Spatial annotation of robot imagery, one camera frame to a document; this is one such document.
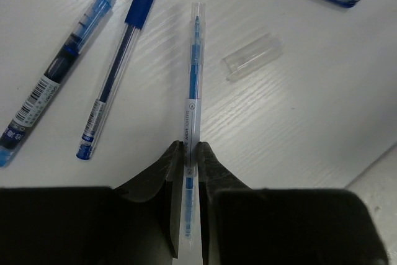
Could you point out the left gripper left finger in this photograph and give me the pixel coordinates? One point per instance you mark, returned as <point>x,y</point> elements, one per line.
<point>150,209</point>

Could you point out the small clear eraser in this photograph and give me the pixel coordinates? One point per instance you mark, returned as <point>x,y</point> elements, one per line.
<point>252,57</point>

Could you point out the blue gel pen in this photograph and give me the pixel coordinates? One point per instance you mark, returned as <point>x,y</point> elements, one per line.
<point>49,83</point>

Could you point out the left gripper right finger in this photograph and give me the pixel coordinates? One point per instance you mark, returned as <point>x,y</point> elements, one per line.
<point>226,212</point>

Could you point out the light blue clear pen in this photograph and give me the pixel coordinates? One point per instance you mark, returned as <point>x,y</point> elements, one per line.
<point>192,112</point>

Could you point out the dark blue ballpoint pen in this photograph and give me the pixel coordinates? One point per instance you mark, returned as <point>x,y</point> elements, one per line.
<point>134,23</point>

